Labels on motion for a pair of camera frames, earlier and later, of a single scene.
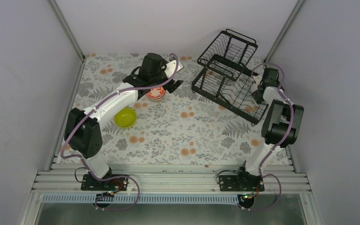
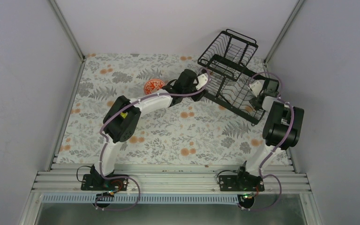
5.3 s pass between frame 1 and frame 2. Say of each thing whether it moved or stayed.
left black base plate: stayed
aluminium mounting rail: stayed
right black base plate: stayed
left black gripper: moved
